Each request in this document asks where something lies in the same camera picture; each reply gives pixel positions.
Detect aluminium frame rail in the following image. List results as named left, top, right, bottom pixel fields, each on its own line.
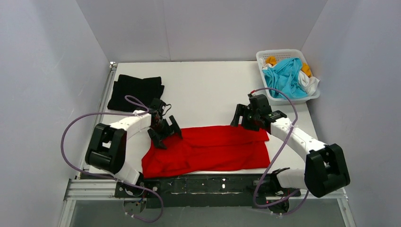
left=58, top=62, right=356, bottom=227

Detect orange t-shirt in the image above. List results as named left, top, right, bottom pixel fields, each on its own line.
left=265, top=56, right=312, bottom=78

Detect folded black t-shirt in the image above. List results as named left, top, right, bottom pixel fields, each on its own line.
left=107, top=74, right=165, bottom=113

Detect red t-shirt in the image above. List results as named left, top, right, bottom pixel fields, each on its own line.
left=142, top=125, right=270, bottom=178

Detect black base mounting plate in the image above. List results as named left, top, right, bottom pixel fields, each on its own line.
left=114, top=174, right=295, bottom=209

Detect white plastic laundry basket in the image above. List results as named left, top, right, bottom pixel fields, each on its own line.
left=256, top=49, right=320, bottom=105

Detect white t-shirt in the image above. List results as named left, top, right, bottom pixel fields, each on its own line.
left=259, top=58, right=320, bottom=96

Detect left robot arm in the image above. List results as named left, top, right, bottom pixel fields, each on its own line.
left=85, top=98, right=182, bottom=185

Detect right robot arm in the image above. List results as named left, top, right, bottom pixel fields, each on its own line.
left=230, top=94, right=350, bottom=198

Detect light blue t-shirt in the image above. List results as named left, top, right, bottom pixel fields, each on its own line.
left=262, top=58, right=308, bottom=99

